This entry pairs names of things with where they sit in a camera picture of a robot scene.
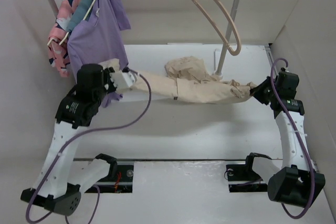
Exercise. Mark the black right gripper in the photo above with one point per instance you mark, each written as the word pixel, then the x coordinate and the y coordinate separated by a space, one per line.
pixel 256 92

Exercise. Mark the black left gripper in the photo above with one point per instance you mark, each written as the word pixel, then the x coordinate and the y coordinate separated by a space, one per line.
pixel 110 70

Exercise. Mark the beige trousers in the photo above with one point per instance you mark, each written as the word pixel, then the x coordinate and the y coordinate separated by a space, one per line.
pixel 187 80

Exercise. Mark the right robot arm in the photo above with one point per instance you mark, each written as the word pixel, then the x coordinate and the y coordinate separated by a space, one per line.
pixel 296 182

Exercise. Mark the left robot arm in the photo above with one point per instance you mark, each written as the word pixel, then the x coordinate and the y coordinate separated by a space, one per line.
pixel 56 190

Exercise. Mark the cream hanger under teal garment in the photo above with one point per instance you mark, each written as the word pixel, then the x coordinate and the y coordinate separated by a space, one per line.
pixel 65 37

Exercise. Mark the cream hanger under purple shirt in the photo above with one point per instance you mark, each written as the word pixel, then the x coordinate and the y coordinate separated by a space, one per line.
pixel 90 6

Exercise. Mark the cream hanger under pink garment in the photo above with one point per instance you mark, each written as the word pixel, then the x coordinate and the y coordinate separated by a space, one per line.
pixel 53 41

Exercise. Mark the purple t-shirt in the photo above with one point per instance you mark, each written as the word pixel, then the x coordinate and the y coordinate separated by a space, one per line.
pixel 98 39

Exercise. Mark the pink floral garment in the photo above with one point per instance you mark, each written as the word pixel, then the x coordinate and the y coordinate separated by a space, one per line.
pixel 58 55

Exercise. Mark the teal garment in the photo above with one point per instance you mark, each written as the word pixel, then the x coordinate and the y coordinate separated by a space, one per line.
pixel 74 21

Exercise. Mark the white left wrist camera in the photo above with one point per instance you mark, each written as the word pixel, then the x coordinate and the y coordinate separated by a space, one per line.
pixel 123 80

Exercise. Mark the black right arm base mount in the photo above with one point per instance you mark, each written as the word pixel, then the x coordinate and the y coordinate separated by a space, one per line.
pixel 242 180

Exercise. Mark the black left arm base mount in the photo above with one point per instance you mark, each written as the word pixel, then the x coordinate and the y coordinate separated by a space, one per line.
pixel 120 183

